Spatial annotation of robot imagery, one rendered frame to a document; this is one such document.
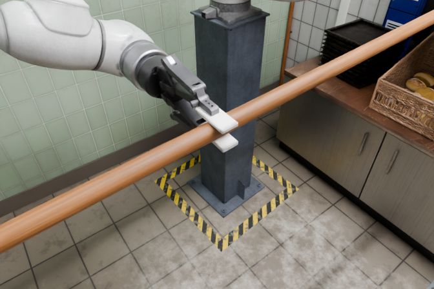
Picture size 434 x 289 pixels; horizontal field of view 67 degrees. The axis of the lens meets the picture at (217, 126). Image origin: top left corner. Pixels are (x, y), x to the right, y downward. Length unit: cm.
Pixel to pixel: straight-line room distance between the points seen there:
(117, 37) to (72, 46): 9
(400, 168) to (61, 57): 140
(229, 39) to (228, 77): 16
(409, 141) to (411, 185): 21
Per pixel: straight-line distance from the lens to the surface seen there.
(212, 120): 49
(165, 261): 168
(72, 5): 65
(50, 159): 196
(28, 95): 173
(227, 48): 124
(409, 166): 162
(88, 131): 192
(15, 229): 45
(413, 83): 183
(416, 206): 171
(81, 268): 176
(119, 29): 70
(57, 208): 44
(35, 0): 66
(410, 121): 158
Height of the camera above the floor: 146
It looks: 39 degrees down
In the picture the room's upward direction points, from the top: straight up
